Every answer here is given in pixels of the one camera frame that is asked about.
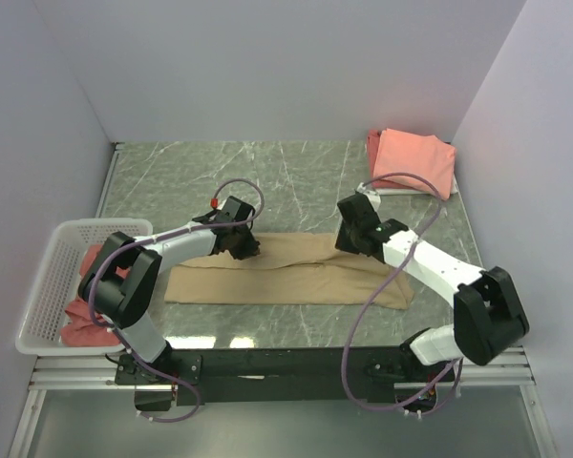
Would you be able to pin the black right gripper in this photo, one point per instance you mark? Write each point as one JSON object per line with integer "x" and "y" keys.
{"x": 341, "y": 241}

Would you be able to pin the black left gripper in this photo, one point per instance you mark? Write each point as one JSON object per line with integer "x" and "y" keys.
{"x": 250, "y": 249}

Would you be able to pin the beige t shirt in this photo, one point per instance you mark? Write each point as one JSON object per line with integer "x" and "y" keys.
{"x": 290, "y": 268}

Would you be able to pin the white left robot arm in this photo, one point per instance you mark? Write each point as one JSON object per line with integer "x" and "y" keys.
{"x": 120, "y": 282}

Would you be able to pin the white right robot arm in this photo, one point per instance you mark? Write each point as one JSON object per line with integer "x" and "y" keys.
{"x": 488, "y": 315}

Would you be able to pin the folded salmon pink shirt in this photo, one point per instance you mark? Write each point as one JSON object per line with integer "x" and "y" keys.
{"x": 423, "y": 155}

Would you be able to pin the black base beam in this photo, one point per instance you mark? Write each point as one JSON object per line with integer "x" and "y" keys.
{"x": 231, "y": 391}

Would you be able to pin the red shirt in basket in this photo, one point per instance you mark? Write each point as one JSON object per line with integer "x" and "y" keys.
{"x": 80, "y": 331}

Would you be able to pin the white plastic laundry basket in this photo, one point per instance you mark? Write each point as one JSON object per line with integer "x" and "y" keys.
{"x": 56, "y": 283}

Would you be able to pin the aluminium left side rail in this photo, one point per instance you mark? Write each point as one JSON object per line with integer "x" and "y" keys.
{"x": 108, "y": 179}

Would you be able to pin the aluminium rail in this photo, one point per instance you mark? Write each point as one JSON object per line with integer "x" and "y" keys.
{"x": 108, "y": 179}
{"x": 365, "y": 364}

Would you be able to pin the aluminium front rail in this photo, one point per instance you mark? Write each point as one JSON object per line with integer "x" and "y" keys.
{"x": 365, "y": 364}

